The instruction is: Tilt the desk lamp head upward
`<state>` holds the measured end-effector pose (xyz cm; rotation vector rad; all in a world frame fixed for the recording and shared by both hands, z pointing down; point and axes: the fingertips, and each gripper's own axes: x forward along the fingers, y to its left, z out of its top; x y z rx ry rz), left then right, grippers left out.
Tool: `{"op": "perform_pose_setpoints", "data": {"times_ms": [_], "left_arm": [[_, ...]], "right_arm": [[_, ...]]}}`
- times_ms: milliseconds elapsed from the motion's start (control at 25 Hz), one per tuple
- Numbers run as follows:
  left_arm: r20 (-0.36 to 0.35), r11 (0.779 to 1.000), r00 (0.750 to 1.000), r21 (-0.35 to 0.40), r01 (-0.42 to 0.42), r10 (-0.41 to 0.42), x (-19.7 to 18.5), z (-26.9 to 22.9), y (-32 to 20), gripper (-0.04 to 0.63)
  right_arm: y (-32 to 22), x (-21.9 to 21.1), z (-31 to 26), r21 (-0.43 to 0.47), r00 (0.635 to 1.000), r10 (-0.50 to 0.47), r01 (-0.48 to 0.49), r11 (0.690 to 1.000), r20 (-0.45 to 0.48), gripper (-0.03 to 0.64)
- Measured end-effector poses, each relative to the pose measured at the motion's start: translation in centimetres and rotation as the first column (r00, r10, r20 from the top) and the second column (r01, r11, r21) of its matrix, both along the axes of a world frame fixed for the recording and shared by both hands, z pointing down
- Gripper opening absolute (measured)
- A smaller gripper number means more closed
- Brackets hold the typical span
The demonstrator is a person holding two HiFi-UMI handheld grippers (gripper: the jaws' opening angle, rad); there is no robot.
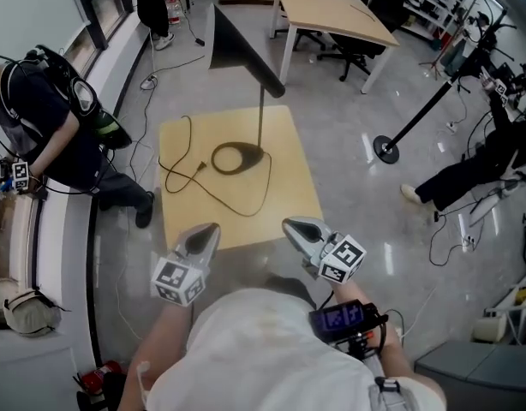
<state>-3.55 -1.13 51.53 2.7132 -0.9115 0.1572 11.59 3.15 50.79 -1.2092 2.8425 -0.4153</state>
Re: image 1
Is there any black office chair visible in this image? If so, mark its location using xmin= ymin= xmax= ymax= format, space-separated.
xmin=284 ymin=26 xmax=328 ymax=53
xmin=316 ymin=0 xmax=412 ymax=83

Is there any wooden desk with white legs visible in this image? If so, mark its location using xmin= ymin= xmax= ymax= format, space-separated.
xmin=269 ymin=0 xmax=401 ymax=95

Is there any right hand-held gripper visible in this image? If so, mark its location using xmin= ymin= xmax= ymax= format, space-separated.
xmin=282 ymin=216 xmax=368 ymax=284

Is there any dark framed window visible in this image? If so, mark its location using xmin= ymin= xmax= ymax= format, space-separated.
xmin=0 ymin=0 xmax=134 ymax=68

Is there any black desk lamp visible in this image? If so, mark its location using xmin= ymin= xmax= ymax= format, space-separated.
xmin=204 ymin=2 xmax=287 ymax=175

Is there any black lamp power cable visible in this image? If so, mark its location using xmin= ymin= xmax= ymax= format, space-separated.
xmin=158 ymin=116 xmax=273 ymax=217

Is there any grey sofa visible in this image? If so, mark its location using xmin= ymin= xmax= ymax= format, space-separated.
xmin=414 ymin=340 xmax=526 ymax=411

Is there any low white shelf unit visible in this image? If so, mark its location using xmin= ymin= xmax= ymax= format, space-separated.
xmin=485 ymin=267 xmax=526 ymax=346

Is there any person's left forearm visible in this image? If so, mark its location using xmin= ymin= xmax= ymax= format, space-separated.
xmin=117 ymin=300 xmax=194 ymax=411

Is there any white shelving rack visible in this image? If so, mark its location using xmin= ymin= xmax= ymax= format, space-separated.
xmin=374 ymin=0 xmax=474 ymax=42

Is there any low wooden side table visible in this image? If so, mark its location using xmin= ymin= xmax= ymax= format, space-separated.
xmin=158 ymin=104 xmax=325 ymax=252

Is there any wooden tripod coat stand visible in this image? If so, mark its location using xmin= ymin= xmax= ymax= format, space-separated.
xmin=419 ymin=0 xmax=478 ymax=80

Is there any black pole stand round base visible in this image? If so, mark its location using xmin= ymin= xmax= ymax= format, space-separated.
xmin=373 ymin=0 xmax=519 ymax=164

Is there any red fire extinguisher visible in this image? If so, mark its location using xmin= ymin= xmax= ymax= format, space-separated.
xmin=74 ymin=360 xmax=123 ymax=396

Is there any white grey open backpack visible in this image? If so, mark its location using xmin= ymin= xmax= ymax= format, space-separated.
xmin=468 ymin=160 xmax=526 ymax=230

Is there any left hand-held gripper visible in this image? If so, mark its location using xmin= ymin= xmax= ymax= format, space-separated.
xmin=150 ymin=223 xmax=222 ymax=307

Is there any person's right forearm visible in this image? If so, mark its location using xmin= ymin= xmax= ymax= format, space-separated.
xmin=329 ymin=278 xmax=418 ymax=384

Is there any grey shoulder harness strap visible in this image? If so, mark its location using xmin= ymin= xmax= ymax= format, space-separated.
xmin=369 ymin=377 xmax=412 ymax=411

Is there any person's white shirt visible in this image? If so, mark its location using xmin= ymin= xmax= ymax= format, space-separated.
xmin=140 ymin=287 xmax=448 ymax=411

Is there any beige cloth bag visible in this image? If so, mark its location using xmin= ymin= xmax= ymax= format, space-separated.
xmin=3 ymin=289 xmax=63 ymax=337

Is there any black backpack with grey trim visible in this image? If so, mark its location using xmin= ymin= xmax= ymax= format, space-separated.
xmin=25 ymin=44 xmax=134 ymax=150

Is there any black chest-mounted screen device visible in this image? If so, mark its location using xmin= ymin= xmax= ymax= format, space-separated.
xmin=308 ymin=299 xmax=391 ymax=361

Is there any black cable with adapter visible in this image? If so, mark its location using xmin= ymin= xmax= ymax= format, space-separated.
xmin=151 ymin=36 xmax=206 ymax=79

